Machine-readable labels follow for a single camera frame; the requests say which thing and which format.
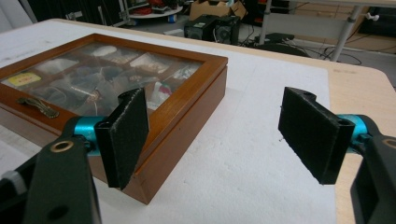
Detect black round stool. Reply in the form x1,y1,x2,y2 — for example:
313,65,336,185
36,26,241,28
256,42,311,59

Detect open cardboard box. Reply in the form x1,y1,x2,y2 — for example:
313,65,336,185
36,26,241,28
189,0,248,21

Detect round white table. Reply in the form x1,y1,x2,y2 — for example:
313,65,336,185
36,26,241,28
129,5,184,21

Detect wooden box with glass lid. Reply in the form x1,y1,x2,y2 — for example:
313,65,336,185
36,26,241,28
0,33,229,205

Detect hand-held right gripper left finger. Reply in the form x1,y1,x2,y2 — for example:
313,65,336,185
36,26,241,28
93,87,150,191

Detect white desk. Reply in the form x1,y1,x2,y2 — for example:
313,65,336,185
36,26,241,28
259,0,396,63

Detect black computer tower green sticker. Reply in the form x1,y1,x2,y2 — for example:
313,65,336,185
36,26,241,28
184,14,219,41

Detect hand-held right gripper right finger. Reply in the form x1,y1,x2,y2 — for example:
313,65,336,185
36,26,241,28
277,86,356,186

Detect white foam mat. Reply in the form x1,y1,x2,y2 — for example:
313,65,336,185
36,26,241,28
0,20,337,224

